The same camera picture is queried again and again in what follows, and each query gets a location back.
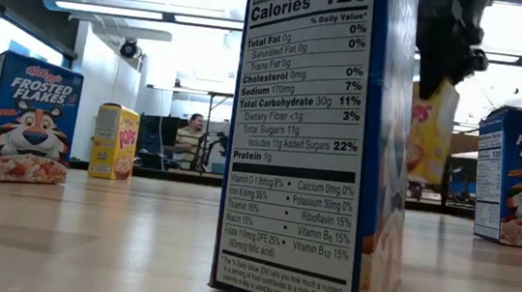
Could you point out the black aluminium rig frame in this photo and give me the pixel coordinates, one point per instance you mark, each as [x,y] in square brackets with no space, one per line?
[151,173]

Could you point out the black partition screen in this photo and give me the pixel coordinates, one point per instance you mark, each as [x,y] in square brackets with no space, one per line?
[155,140]

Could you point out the yellow Corn Pops cereal box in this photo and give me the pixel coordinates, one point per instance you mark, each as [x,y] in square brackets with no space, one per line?
[430,134]
[112,150]

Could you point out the person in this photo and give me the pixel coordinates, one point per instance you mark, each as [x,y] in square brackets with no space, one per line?
[187,140]

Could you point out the black background robot arm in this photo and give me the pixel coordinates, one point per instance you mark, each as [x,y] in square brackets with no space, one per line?
[207,150]

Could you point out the black-framed background table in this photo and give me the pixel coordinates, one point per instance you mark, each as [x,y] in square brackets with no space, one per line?
[184,90]

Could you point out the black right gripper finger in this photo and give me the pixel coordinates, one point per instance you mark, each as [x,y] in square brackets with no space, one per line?
[437,67]

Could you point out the black round wall camera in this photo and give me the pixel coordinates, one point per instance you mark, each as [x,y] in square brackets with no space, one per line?
[129,48]

